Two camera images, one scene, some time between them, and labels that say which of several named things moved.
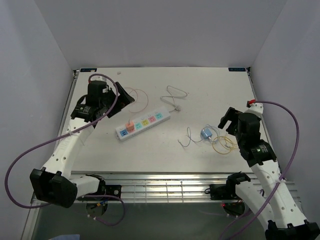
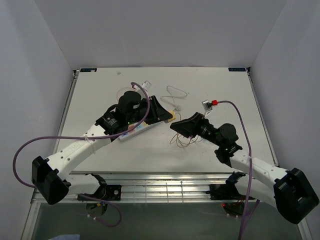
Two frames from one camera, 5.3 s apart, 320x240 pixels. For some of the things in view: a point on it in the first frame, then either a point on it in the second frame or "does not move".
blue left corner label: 88,69 does not move
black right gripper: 231,115 → 189,127
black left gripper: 122,99 → 158,113
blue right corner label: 236,69 does not move
